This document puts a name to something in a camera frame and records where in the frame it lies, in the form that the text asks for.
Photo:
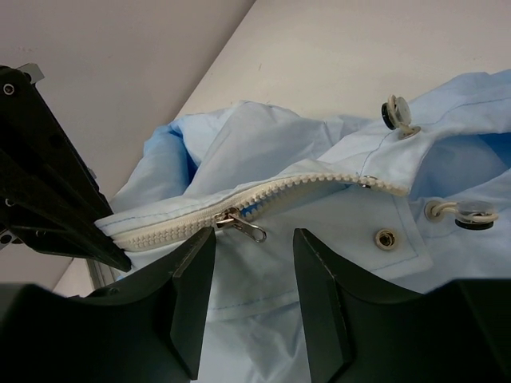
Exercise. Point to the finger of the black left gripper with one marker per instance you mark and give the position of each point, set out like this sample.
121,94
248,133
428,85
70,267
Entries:
49,198

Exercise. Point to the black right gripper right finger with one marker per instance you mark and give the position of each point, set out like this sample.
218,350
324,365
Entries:
361,328

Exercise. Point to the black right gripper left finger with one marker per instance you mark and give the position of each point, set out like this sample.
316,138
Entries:
146,327

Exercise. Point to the light blue zip jacket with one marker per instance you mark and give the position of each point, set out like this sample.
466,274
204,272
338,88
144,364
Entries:
419,198

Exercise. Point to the aluminium rail front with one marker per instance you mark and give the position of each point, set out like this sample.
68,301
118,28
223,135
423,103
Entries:
84,276

